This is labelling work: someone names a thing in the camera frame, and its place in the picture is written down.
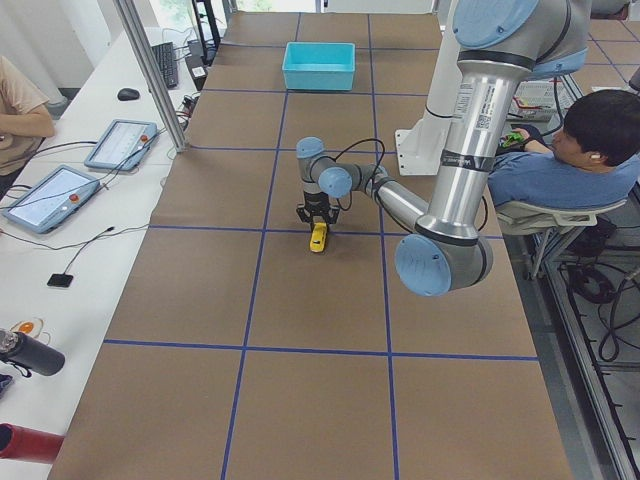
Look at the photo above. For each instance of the black computer mouse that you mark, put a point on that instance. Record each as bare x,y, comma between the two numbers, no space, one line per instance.
128,94

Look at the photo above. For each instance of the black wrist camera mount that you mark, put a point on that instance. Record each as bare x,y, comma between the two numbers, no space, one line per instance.
335,210

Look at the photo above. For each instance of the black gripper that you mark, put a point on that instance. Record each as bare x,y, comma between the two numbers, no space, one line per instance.
315,205

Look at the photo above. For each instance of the far teach pendant tablet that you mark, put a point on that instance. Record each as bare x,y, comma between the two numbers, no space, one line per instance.
122,146

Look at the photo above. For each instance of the black keyboard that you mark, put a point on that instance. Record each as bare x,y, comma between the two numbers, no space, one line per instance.
166,61

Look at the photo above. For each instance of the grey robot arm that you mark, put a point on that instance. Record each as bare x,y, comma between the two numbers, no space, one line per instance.
500,44

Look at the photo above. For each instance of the near teach pendant tablet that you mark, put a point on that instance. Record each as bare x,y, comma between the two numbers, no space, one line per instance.
52,200

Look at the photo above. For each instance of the aluminium frame post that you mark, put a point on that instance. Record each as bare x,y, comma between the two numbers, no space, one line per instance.
138,39

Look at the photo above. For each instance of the grey office chair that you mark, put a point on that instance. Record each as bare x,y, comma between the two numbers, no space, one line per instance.
558,227

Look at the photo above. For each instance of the yellow beetle toy car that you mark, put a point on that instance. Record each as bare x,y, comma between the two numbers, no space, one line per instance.
318,239

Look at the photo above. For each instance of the red cylinder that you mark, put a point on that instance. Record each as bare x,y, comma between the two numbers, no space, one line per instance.
25,444

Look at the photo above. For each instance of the seated person in blue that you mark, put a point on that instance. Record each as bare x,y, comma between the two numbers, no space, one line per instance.
592,161

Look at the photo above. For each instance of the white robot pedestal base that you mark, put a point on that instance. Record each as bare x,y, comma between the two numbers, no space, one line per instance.
419,149

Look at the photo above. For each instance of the small black pad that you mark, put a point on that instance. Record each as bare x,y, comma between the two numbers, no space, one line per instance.
60,280

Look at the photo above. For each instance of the person in beige shirt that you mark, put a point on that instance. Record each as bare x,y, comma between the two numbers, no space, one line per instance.
25,122

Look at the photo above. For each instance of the teach pendant tablet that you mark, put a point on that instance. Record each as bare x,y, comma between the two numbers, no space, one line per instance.
122,146
52,200

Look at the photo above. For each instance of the light blue plastic bin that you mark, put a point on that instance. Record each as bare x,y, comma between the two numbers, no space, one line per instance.
319,66

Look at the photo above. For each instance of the black water bottle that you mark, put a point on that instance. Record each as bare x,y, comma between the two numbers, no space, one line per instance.
28,355

